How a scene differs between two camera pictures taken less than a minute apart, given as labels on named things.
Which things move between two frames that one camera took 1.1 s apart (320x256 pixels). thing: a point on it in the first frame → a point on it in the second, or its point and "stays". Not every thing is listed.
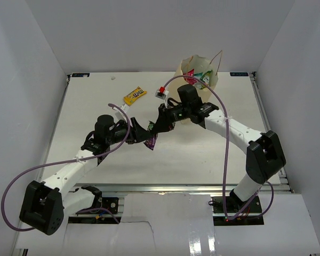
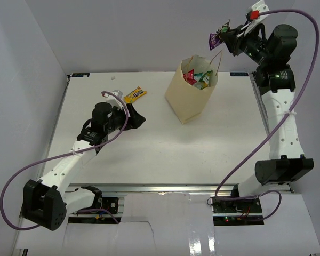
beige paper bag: (199, 65) stays
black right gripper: (165, 122) → (231, 38)
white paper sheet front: (164, 224) stays
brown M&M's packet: (151, 142) → (214, 39)
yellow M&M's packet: (129, 98) stays
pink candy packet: (190, 80) stays
